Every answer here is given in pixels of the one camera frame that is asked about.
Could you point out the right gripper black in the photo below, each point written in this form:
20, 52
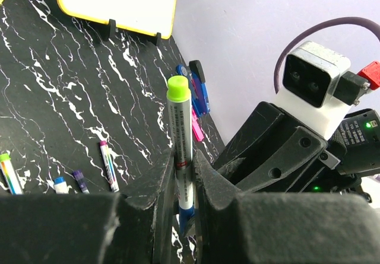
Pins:
275, 152

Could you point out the white board yellow frame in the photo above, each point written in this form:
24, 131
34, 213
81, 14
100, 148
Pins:
149, 17

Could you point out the lime cap marker pen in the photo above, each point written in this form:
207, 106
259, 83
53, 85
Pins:
10, 175

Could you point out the light blue cap marker pen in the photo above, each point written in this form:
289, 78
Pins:
60, 186

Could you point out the pink highlighter pen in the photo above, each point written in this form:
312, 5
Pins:
196, 127

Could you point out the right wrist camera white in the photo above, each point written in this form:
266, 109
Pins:
318, 88

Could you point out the dark purple thin pen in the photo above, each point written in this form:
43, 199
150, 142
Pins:
79, 177

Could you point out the blue eraser tool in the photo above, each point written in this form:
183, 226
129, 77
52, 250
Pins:
195, 75

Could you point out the magenta cap marker pen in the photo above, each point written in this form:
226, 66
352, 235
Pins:
109, 166

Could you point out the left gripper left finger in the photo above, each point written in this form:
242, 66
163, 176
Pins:
131, 226

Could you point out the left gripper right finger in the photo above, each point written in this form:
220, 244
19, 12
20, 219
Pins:
233, 226

